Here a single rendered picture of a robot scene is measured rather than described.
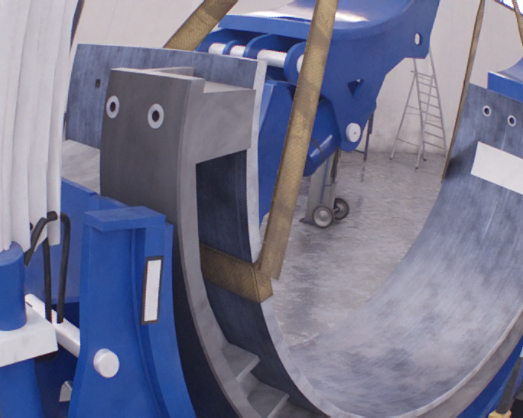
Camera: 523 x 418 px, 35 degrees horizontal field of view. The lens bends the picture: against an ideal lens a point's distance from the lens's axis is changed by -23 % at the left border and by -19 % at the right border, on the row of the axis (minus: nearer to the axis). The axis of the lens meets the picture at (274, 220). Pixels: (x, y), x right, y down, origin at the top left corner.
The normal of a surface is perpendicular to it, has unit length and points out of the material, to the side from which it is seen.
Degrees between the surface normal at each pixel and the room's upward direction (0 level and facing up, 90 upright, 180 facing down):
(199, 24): 105
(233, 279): 115
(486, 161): 75
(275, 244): 84
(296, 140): 83
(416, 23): 90
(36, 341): 90
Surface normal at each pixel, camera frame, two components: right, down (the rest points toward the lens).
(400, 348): -0.02, -0.91
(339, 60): 0.75, 0.26
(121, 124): -0.68, 0.19
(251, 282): -0.66, 0.47
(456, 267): -0.36, -0.64
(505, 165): -0.60, -0.19
